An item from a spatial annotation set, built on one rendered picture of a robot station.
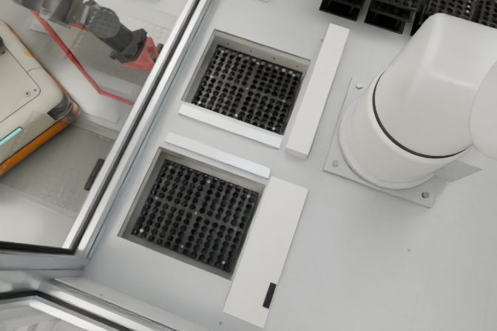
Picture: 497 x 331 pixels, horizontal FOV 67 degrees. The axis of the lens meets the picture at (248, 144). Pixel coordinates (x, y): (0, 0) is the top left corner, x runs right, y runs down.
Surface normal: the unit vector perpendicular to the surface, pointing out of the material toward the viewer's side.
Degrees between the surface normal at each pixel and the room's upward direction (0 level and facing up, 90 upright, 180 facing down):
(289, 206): 0
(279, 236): 0
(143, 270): 0
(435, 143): 75
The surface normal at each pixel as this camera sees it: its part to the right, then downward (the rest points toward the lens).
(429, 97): -0.32, 0.76
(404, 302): 0.01, -0.31
